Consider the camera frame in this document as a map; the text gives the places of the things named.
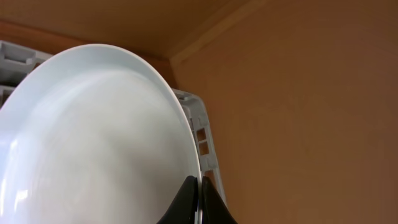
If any light blue plate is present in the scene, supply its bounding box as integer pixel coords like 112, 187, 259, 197
1, 44, 200, 223

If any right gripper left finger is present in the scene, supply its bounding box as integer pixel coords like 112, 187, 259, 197
157, 175, 198, 224

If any grey dishwasher rack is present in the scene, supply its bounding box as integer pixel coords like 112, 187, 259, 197
1, 40, 226, 202

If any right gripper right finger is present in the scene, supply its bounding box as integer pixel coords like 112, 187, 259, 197
202, 176, 238, 224

